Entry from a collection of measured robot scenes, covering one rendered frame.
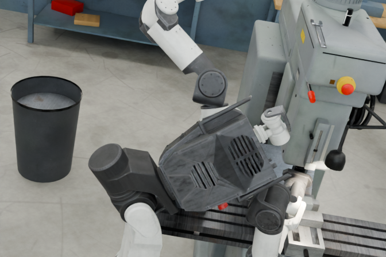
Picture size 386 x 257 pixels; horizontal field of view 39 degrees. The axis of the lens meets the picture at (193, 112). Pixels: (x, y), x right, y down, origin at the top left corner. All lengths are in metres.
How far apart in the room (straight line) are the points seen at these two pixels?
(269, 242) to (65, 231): 2.03
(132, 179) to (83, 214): 2.15
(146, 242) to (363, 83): 0.88
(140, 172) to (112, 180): 0.09
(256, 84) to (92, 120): 2.48
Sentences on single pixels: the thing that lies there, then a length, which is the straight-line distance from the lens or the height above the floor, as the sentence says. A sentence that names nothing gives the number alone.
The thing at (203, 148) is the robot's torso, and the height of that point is 1.64.
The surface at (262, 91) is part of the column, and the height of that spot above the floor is 1.39.
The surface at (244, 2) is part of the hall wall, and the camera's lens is 6.39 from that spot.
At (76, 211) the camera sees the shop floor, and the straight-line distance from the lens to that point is 3.81.
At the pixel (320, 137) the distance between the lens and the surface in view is 2.10.
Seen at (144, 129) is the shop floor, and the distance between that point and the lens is 4.71.
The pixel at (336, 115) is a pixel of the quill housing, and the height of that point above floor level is 1.57.
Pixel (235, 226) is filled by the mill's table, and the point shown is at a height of 0.96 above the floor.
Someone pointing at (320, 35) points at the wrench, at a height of 1.90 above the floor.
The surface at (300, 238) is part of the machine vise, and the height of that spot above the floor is 1.03.
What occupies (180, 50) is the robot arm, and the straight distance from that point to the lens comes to 1.69.
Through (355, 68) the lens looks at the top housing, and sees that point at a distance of 1.88.
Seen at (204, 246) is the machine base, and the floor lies 0.20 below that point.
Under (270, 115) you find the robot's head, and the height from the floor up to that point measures 1.68.
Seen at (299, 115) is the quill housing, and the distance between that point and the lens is 2.09.
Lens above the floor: 2.50
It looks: 29 degrees down
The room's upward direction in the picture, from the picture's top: 10 degrees clockwise
